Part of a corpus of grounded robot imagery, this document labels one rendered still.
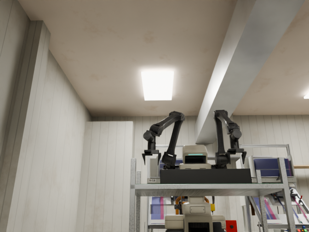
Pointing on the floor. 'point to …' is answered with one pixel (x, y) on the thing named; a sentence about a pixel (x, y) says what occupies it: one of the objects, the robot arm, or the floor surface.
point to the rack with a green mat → (244, 191)
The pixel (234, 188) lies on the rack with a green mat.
